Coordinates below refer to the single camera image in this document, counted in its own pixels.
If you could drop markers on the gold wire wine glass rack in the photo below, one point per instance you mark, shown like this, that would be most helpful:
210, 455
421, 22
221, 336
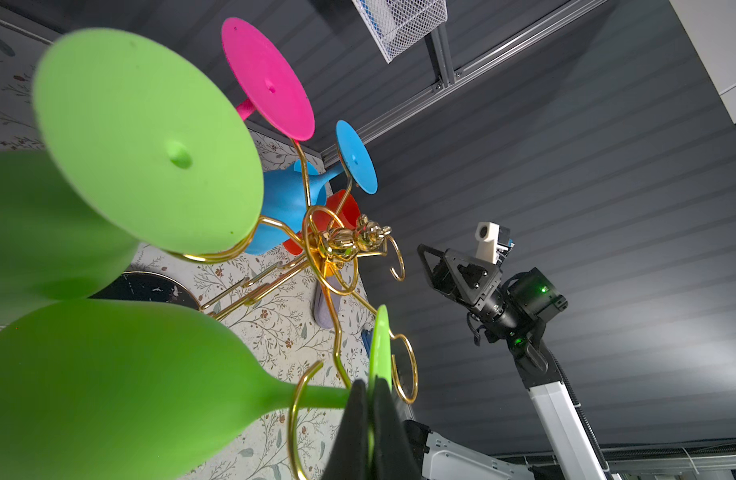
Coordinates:
326, 252

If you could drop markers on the green wine glass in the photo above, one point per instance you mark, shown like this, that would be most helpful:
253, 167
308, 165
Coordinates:
139, 146
105, 389

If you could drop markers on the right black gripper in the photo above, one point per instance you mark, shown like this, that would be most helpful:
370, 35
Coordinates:
472, 283

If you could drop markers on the back blue wine glass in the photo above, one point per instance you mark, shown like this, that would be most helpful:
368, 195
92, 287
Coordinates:
284, 197

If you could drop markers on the pink wine glass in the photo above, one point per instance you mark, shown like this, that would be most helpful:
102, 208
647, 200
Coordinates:
271, 86

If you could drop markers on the white wire mesh basket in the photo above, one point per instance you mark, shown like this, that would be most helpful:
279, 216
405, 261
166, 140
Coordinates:
396, 25

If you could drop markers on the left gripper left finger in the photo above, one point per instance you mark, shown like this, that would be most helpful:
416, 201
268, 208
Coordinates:
349, 457

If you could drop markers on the blue stapler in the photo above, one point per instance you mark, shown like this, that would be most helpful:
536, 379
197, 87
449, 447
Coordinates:
367, 337

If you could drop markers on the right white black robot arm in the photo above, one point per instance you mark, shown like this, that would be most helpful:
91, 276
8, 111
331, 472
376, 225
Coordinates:
517, 311

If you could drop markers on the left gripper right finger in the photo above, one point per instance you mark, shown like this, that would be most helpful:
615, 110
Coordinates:
392, 456

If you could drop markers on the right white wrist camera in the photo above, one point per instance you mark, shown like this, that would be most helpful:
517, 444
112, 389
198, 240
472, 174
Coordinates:
494, 242

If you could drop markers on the red wine glass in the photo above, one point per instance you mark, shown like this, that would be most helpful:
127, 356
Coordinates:
349, 214

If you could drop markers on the grey oval case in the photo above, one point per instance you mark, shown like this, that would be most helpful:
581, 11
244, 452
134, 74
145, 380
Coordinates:
320, 309

